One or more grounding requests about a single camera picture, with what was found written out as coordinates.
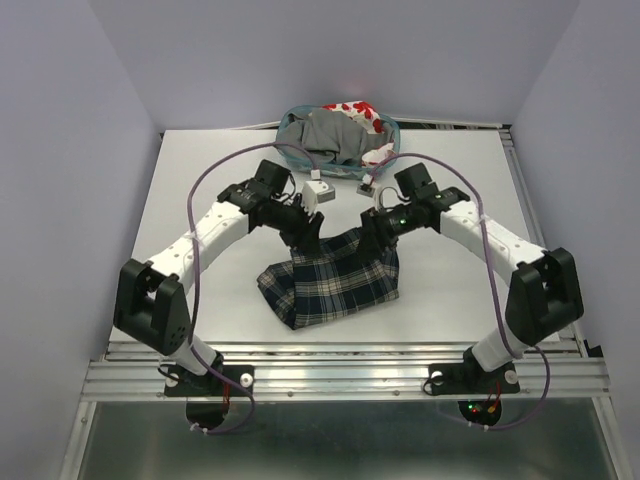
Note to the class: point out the teal laundry basket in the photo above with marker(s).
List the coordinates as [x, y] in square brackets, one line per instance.
[301, 160]

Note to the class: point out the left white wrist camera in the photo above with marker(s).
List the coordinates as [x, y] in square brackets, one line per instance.
[315, 192]

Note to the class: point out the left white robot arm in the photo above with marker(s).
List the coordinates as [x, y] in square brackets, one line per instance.
[151, 297]

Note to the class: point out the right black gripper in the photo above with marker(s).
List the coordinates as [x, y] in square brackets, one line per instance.
[374, 236]

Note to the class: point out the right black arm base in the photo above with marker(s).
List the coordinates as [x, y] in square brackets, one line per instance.
[480, 392]

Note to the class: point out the aluminium frame rail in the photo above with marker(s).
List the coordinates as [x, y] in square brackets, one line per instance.
[340, 371]

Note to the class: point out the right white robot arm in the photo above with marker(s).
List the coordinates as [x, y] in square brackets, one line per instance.
[544, 294]

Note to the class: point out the grey skirt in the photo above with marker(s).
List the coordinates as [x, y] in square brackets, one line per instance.
[330, 137]

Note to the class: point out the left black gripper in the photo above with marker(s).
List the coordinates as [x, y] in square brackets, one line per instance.
[305, 238]

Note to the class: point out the red floral white skirt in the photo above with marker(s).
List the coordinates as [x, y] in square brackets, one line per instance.
[384, 130]

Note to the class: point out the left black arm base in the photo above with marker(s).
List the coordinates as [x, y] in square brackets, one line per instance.
[209, 399]

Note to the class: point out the navy plaid skirt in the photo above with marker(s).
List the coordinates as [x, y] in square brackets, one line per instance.
[309, 290]

